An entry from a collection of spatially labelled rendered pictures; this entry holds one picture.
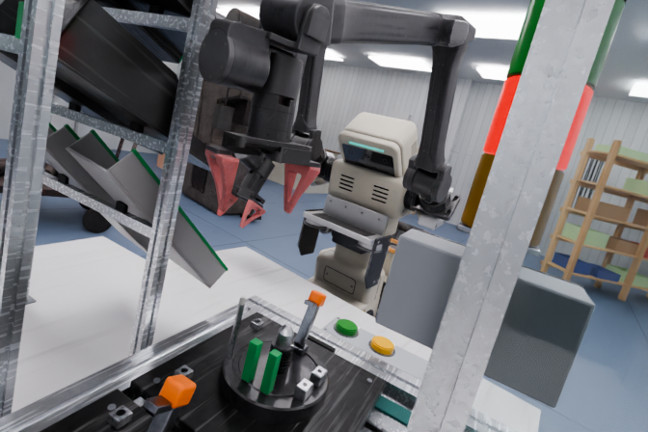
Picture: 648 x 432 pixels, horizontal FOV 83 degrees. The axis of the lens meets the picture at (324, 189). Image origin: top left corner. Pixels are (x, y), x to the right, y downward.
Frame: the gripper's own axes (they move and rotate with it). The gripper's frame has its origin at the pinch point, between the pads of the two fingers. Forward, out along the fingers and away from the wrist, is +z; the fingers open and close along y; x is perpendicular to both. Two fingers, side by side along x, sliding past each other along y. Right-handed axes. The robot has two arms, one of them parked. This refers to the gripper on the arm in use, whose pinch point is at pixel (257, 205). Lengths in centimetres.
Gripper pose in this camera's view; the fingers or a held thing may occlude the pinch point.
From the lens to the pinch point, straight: 50.5
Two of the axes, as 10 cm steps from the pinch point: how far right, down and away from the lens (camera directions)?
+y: 8.0, 0.6, 6.0
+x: -5.7, -2.3, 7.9
